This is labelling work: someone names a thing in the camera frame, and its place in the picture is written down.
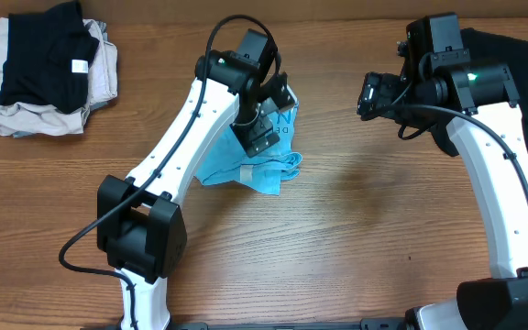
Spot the light blue printed t-shirt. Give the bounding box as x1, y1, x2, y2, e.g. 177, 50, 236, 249
195, 103, 303, 195

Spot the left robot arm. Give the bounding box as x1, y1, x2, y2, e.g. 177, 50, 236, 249
96, 29, 295, 329

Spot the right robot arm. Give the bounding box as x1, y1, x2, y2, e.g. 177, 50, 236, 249
357, 13, 528, 330

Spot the folded black garment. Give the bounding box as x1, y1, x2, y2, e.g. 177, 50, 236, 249
0, 1, 99, 114

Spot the folded beige garment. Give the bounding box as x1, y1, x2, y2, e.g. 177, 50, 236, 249
0, 19, 118, 138

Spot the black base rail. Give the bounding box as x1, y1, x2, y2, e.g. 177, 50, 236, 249
80, 316, 412, 330

